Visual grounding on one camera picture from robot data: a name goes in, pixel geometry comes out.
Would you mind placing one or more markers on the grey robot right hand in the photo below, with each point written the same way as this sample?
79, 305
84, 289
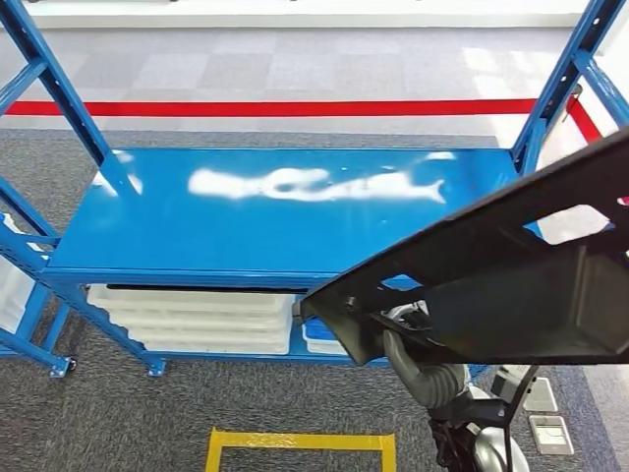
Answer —
398, 355

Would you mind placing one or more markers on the silver floor socket cover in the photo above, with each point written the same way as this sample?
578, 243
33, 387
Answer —
543, 397
550, 436

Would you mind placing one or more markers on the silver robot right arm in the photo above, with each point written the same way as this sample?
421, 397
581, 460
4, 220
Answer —
442, 387

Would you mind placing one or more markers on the black shelf caster wheel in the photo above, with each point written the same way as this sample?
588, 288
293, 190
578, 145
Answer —
72, 365

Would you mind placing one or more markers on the blue metal shelf rack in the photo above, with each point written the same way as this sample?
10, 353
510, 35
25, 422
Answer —
196, 228

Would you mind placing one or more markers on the red floor tape line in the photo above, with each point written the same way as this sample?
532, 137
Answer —
246, 107

